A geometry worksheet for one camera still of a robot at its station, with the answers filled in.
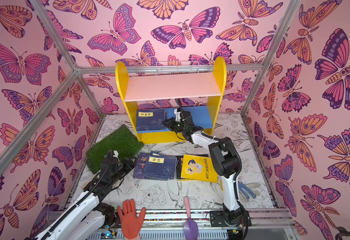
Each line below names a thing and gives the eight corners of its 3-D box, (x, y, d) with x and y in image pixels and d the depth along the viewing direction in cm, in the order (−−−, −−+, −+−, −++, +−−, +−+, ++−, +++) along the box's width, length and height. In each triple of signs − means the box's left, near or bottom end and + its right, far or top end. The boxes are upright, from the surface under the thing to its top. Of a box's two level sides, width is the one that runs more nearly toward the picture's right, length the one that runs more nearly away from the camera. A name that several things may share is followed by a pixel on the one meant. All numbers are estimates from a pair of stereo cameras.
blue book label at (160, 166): (144, 179, 88) (143, 176, 84) (147, 158, 97) (146, 154, 93) (176, 179, 88) (175, 176, 84) (176, 158, 97) (176, 154, 93)
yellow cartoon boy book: (179, 182, 88) (179, 179, 84) (179, 158, 98) (179, 154, 94) (216, 182, 88) (218, 179, 84) (212, 158, 98) (213, 154, 94)
